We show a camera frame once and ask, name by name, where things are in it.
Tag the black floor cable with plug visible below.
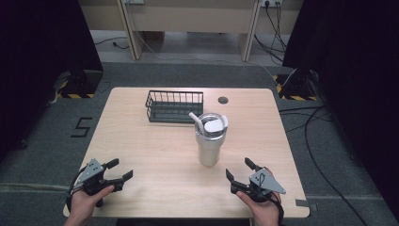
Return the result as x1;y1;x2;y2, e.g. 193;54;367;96
93;36;130;51

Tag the person's right hand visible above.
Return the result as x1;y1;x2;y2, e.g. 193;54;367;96
235;168;282;226

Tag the person's left hand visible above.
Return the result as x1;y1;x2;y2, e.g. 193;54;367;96
64;185;116;226

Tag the black wire basket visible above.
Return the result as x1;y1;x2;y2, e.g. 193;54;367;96
144;89;204;124

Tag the black cable bundle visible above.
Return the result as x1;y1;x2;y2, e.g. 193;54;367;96
253;0;288;65

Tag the white tumbler cup with straw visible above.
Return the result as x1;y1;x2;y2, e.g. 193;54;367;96
188;111;230;168

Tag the black curtain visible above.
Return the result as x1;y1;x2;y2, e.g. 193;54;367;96
281;0;399;220
0;0;104;158

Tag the beige wooden desk frame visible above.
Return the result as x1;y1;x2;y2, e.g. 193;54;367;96
78;0;304;62

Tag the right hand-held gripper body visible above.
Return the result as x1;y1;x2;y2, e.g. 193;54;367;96
230;168;287;202

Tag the black wrist strap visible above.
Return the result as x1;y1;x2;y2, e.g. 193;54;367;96
267;191;285;226

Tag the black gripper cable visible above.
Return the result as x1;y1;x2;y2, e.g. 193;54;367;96
65;166;88;213

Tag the black stand base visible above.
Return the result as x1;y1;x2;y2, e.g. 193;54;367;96
273;69;319;102
54;69;104;99

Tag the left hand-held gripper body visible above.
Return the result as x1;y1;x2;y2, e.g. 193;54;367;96
75;157;124;197

